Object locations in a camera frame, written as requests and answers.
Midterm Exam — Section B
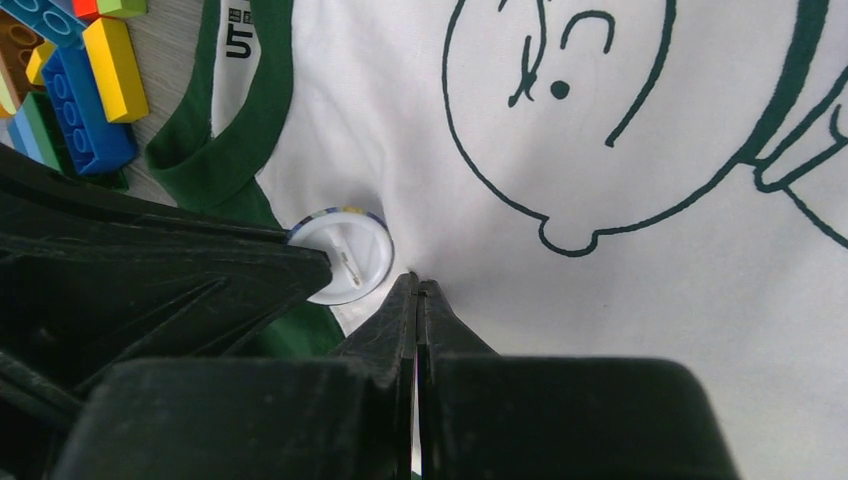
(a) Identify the red wooden block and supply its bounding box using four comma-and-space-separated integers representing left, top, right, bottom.
71, 0, 100, 22

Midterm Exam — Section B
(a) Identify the pile of colourful toy bricks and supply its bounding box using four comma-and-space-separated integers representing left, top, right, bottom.
1, 1, 150, 191

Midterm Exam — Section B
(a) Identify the light green wooden block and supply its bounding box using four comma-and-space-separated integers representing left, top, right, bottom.
97, 0, 148, 19

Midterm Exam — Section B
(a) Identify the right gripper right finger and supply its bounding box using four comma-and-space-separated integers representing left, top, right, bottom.
417, 281, 738, 479

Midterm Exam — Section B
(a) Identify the blue round brooch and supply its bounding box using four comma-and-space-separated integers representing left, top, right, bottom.
287, 206, 395, 306

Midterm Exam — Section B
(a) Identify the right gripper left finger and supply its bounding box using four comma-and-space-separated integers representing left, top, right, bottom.
53, 273, 419, 479

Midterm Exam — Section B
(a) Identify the green and white t-shirt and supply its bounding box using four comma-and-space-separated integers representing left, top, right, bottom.
145, 1, 847, 479

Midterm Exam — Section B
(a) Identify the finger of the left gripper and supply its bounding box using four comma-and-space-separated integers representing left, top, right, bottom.
1, 147, 330, 424

